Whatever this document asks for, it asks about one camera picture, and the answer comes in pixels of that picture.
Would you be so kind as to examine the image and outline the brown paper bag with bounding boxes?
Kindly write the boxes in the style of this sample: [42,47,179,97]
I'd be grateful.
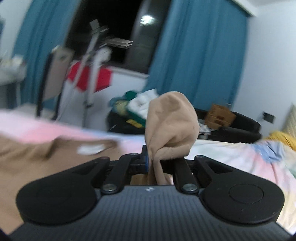
[205,104,236,130]

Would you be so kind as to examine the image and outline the white black chair back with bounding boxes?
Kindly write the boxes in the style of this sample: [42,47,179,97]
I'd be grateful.
[36,45,75,121]

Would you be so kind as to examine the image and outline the white tissue box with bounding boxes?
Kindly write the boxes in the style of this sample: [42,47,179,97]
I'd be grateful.
[10,55,26,67]

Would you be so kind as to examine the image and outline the pale green towel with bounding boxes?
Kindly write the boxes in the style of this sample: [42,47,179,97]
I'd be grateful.
[113,99,129,114]

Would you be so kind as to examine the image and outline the red garment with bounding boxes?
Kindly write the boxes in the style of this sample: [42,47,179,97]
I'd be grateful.
[66,62,114,93]

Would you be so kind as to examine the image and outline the pastel crumpled quilt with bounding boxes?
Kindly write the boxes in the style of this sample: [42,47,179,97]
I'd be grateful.
[253,139,282,163]

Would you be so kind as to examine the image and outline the green garment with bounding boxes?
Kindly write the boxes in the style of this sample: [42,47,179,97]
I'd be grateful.
[124,91,147,128]

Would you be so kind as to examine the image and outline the blue curtain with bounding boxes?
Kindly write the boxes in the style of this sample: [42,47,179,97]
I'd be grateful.
[141,0,251,114]
[13,0,79,110]

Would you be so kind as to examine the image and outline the yellow cloth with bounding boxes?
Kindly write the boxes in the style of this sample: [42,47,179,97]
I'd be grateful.
[265,130,296,150]

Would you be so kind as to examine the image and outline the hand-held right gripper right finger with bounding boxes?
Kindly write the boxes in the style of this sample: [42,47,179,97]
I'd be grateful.
[161,155,234,194]

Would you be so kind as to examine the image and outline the beige headboard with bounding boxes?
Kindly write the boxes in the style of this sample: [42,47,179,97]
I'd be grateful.
[280,104,296,139]

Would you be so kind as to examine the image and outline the black wall socket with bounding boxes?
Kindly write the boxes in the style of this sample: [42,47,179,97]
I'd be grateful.
[262,111,276,123]

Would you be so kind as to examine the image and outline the garment steamer stand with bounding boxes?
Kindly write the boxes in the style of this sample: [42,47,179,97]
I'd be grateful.
[74,20,134,109]

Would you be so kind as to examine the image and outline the tan pants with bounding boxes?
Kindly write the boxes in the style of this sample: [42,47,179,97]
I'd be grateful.
[0,91,200,234]

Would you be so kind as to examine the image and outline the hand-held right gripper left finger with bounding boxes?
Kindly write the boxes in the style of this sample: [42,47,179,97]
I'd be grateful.
[69,145,149,194]

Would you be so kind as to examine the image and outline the white garment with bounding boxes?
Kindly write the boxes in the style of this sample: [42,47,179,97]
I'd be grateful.
[127,89,160,119]

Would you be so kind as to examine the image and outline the white patterned cloth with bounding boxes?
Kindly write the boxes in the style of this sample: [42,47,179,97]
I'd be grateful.
[198,123,212,140]

